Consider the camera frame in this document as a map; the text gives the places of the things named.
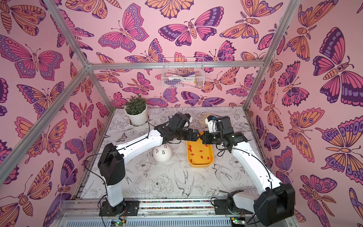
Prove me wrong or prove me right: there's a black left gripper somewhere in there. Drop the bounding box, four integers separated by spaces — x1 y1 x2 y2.
174 130 202 142

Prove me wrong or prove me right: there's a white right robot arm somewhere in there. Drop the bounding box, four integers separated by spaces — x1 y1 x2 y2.
201 115 296 226

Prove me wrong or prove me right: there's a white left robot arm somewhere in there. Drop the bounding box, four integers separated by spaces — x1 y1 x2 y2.
97 113 200 216

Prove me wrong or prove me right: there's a white dome with screws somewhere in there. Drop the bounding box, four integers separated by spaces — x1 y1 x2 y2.
153 144 173 163

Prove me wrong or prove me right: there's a cream fabric work glove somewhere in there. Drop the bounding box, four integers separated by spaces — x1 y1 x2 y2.
199 113 215 127

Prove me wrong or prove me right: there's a yellow plastic tray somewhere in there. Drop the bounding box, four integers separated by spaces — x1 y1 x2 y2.
186 138 214 168

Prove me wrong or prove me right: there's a green plant in white pot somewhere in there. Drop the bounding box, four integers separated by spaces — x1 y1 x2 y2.
124 95 148 126

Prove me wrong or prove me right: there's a white wire wall basket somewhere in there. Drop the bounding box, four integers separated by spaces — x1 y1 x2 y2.
160 57 205 89

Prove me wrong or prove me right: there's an aluminium frame corner post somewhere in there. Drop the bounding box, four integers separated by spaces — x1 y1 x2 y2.
44 0 113 112

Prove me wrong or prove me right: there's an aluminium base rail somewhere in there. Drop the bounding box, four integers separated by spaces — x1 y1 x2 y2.
57 197 250 219

